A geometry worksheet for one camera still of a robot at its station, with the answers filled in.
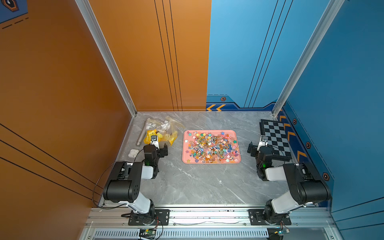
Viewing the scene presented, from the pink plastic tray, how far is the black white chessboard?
0.70ft

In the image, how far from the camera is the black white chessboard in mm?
940

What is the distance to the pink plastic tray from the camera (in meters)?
0.94
